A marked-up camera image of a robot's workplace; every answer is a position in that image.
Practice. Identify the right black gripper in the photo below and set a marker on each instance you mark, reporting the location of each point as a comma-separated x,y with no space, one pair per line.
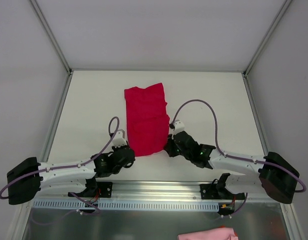
174,144

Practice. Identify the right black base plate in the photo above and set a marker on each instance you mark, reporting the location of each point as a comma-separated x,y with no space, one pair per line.
214,191

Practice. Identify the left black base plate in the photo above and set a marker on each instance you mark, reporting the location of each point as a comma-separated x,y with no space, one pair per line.
101,189

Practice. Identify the right aluminium frame post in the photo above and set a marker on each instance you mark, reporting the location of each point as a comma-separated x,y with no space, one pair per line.
270,31

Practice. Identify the aluminium front rail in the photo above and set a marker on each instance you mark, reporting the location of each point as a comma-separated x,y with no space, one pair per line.
130,190

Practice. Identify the light pink folded shirt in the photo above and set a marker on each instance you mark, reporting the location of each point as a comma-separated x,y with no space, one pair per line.
221,233

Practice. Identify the left aluminium frame post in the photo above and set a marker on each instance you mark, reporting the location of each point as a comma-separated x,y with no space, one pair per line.
49,33

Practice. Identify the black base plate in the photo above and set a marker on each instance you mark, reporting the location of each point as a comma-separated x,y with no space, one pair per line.
101,189
214,191

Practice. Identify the red t-shirt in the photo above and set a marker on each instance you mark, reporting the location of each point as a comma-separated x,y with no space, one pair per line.
147,119

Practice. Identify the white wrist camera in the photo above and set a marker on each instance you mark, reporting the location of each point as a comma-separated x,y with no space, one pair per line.
177,126
119,139

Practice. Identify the aluminium frame post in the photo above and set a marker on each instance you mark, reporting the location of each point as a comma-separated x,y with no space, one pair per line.
49,33
270,31

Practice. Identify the slotted grey cable duct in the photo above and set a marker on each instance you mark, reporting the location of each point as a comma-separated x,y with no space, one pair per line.
109,204

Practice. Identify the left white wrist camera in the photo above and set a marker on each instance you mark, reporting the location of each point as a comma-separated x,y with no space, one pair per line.
119,139

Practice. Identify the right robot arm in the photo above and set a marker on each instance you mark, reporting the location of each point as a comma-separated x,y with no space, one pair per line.
271,174

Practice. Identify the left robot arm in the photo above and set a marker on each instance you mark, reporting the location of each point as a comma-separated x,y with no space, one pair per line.
30,177

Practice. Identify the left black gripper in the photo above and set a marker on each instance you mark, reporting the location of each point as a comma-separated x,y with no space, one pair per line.
127,155

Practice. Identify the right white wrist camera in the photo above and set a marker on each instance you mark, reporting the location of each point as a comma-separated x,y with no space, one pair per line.
177,126

